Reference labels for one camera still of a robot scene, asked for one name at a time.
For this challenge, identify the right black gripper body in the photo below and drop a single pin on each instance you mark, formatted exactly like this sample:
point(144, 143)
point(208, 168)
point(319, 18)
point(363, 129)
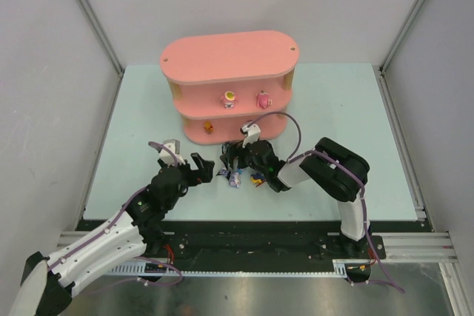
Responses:
point(239, 152)

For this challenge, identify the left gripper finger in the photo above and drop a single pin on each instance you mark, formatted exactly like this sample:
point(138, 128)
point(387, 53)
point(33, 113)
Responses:
point(204, 169)
point(164, 162)

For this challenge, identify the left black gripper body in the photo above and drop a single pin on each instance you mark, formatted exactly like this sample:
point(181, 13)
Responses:
point(191, 172)

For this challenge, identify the black purple-bow imp figurine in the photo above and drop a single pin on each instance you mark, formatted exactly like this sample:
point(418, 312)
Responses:
point(224, 173)

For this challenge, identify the yellow mouse navy-hood figurine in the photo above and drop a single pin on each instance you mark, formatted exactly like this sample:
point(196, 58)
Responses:
point(257, 179)

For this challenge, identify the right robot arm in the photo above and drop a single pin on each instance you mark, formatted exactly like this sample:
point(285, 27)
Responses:
point(341, 173)

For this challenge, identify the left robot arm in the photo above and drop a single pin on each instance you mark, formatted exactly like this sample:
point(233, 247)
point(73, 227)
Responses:
point(49, 283)

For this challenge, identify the pink three-tier shelf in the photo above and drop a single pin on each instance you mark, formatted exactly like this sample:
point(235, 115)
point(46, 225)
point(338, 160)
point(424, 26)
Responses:
point(200, 69)

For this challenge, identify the purple bunny figurine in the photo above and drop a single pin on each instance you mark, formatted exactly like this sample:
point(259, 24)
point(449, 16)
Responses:
point(235, 178)

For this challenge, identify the yellow bear figurine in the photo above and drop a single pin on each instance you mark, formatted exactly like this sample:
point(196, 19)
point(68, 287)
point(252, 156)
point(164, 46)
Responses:
point(208, 127)

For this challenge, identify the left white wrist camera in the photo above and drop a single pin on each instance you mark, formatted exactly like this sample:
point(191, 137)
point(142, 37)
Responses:
point(171, 149)

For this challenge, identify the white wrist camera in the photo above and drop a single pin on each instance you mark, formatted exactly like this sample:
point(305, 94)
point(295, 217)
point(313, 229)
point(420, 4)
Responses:
point(251, 134)
point(171, 149)

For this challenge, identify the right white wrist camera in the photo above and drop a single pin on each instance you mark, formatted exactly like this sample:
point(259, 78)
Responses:
point(251, 134)

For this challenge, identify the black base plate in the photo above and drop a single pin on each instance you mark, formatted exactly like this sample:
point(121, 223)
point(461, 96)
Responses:
point(154, 237)

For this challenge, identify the grey slotted cable duct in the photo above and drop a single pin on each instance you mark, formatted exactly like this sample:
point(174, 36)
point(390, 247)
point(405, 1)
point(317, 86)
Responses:
point(308, 269)

